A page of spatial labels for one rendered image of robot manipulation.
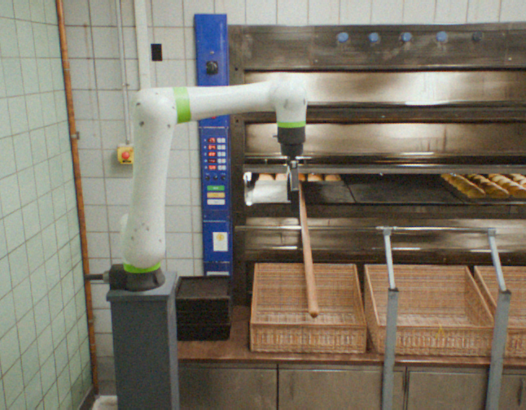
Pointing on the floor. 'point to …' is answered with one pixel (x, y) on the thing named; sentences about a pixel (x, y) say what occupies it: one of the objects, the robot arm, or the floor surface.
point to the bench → (339, 378)
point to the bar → (397, 298)
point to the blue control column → (209, 37)
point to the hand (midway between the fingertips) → (293, 202)
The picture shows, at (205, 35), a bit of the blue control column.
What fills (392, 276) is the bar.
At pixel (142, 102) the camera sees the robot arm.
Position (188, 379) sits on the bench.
